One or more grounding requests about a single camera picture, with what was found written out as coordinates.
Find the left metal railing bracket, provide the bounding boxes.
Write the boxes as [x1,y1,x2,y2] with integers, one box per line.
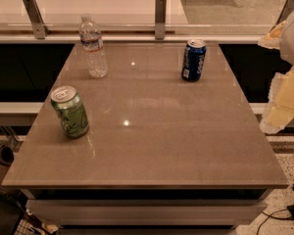
[23,0,48,39]

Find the clear plastic water bottle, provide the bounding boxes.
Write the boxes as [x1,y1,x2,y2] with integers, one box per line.
[78,14,108,78]

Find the green soda can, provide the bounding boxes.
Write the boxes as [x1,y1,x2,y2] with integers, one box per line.
[51,85,89,138]

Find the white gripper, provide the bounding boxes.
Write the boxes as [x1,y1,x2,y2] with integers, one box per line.
[258,11,294,134]

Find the right metal railing bracket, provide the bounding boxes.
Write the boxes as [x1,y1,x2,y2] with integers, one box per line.
[272,0,294,29]

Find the blue pepsi can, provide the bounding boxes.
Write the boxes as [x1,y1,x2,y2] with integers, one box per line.
[181,39,207,81]

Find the dark round object left floor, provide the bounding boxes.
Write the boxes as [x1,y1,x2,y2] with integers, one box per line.
[0,146,14,166]

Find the middle metal railing bracket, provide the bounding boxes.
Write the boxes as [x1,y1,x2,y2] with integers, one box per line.
[155,0,167,40]

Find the metal railing bracket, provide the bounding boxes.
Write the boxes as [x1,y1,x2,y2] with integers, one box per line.
[23,0,48,39]
[155,0,167,40]
[272,0,294,29]

